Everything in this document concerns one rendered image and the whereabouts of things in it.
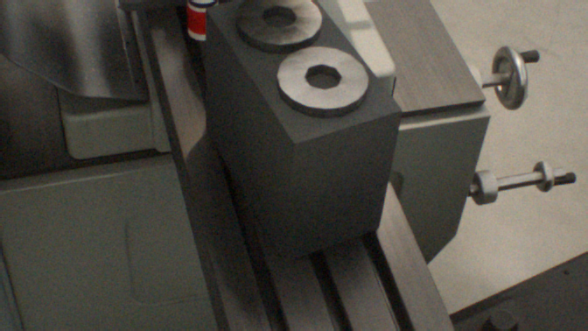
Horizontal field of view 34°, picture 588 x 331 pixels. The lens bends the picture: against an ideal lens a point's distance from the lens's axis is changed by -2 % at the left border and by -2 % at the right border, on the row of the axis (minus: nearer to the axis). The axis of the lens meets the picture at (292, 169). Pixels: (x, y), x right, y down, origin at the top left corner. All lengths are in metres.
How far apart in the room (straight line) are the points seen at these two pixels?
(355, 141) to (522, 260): 1.39
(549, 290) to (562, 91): 1.30
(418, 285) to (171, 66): 0.44
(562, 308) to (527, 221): 0.90
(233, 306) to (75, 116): 0.46
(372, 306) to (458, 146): 0.62
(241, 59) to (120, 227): 0.60
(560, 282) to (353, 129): 0.67
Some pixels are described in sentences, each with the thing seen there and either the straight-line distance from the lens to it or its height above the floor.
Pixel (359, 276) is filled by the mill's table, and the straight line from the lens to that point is 1.05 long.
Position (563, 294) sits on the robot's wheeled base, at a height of 0.59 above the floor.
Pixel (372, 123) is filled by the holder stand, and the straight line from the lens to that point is 0.94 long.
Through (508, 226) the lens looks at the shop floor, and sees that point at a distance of 2.36.
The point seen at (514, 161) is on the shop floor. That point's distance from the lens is 2.51.
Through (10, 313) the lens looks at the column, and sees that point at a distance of 1.64.
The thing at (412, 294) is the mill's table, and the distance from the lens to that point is 1.05.
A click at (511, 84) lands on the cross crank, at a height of 0.62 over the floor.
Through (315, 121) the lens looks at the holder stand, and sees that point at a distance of 0.93.
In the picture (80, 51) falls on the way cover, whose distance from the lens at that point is 1.38.
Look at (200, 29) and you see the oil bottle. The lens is 1.28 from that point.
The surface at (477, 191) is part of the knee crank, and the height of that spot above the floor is 0.50.
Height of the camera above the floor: 1.76
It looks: 48 degrees down
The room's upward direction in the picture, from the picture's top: 5 degrees clockwise
